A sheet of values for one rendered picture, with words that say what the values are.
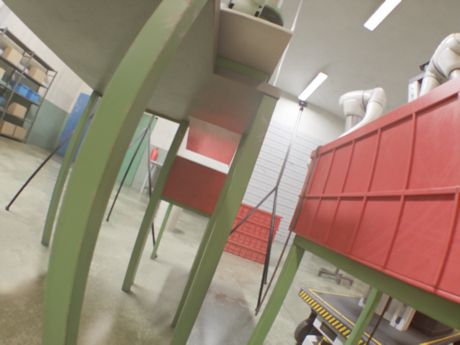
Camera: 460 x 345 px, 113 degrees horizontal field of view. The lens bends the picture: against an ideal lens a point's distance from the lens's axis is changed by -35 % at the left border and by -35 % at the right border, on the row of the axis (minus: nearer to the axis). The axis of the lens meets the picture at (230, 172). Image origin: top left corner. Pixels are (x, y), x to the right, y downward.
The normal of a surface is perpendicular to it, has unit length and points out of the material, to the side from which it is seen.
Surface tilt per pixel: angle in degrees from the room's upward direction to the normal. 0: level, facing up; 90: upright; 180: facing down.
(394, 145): 90
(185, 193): 90
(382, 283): 90
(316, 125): 90
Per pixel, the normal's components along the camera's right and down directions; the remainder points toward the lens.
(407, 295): -0.93, -0.36
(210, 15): -0.35, 0.93
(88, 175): 0.07, -0.09
